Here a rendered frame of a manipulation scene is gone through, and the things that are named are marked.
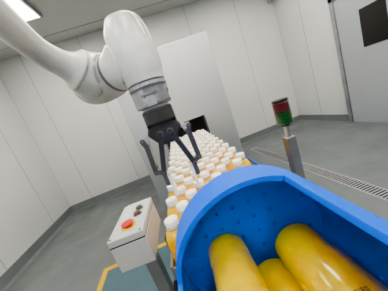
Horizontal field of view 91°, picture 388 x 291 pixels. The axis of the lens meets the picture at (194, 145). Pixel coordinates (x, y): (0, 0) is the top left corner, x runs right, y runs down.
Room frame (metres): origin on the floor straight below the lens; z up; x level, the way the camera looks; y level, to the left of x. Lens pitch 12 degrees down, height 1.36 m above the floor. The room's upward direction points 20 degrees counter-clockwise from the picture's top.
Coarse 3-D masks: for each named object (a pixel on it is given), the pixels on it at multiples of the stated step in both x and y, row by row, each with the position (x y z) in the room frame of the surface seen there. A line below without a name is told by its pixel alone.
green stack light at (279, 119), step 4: (284, 112) 0.73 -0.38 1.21; (288, 112) 0.73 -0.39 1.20; (276, 116) 0.75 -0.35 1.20; (280, 116) 0.74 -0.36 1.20; (284, 116) 0.73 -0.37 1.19; (288, 116) 0.73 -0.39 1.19; (276, 120) 0.76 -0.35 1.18; (280, 120) 0.74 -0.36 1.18; (284, 120) 0.73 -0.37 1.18; (288, 120) 0.73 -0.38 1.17; (292, 120) 0.73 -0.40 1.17; (280, 124) 0.74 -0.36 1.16; (284, 124) 0.73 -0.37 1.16
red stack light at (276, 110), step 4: (288, 100) 0.74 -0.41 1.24; (272, 104) 0.77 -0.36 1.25; (276, 104) 0.74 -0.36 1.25; (280, 104) 0.73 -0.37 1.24; (284, 104) 0.73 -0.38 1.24; (288, 104) 0.73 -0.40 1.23; (276, 108) 0.74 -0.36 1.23; (280, 108) 0.73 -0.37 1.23; (284, 108) 0.73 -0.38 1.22; (288, 108) 0.73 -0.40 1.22; (276, 112) 0.75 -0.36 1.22; (280, 112) 0.74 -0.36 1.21
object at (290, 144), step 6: (282, 138) 0.77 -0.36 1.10; (288, 138) 0.74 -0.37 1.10; (294, 138) 0.74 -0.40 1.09; (288, 144) 0.74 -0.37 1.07; (294, 144) 0.74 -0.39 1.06; (288, 150) 0.75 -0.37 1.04; (294, 150) 0.74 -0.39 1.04; (288, 156) 0.77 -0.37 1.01; (294, 156) 0.74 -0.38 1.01; (294, 162) 0.74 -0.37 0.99; (300, 162) 0.74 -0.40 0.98; (294, 168) 0.74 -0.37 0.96; (300, 168) 0.74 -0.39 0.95; (300, 174) 0.74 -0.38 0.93
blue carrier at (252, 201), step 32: (224, 192) 0.25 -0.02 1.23; (256, 192) 0.30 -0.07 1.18; (288, 192) 0.30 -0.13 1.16; (320, 192) 0.20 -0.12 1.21; (192, 224) 0.24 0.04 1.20; (224, 224) 0.30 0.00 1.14; (256, 224) 0.30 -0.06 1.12; (288, 224) 0.30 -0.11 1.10; (320, 224) 0.31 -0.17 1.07; (352, 224) 0.23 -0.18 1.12; (384, 224) 0.13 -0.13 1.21; (192, 256) 0.30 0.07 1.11; (256, 256) 0.30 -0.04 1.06; (352, 256) 0.24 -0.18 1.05; (384, 256) 0.20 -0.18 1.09; (192, 288) 0.28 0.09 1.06
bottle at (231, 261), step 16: (224, 240) 0.27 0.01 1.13; (240, 240) 0.28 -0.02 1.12; (208, 256) 0.28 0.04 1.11; (224, 256) 0.24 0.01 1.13; (240, 256) 0.24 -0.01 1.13; (224, 272) 0.22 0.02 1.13; (240, 272) 0.21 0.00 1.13; (256, 272) 0.21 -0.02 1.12; (224, 288) 0.20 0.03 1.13; (240, 288) 0.19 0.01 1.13; (256, 288) 0.19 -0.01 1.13
